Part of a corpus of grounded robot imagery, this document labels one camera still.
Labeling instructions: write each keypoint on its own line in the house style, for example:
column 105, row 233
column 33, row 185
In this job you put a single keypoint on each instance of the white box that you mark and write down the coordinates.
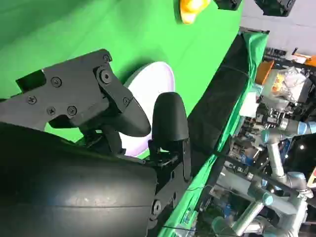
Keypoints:
column 248, row 105

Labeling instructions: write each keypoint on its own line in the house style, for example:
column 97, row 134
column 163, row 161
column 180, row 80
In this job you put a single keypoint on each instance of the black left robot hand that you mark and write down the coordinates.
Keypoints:
column 228, row 3

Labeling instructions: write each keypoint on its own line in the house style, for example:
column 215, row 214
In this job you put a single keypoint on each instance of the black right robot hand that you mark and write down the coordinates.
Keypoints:
column 74, row 187

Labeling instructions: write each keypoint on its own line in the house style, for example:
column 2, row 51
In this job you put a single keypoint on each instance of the orange toy bread roll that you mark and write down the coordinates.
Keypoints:
column 191, row 10

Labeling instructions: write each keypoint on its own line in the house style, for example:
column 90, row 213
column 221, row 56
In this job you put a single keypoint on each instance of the long black rod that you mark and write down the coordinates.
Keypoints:
column 266, row 179

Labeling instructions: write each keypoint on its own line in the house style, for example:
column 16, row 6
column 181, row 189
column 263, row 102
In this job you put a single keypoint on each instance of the green table cloth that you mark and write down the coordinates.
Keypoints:
column 98, row 27

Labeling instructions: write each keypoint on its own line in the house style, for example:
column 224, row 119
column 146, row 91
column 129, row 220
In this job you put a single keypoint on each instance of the lilac plate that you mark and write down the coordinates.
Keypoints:
column 148, row 84

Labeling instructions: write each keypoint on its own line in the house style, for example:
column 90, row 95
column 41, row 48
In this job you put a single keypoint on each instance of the orange box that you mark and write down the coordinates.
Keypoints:
column 264, row 72

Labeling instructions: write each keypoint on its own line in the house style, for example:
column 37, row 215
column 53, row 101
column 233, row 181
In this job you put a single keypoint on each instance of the black monitor screen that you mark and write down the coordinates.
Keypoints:
column 300, row 150

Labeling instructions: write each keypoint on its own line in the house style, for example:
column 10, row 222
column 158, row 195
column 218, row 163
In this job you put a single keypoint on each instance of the black table side panel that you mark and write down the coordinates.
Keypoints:
column 222, row 98

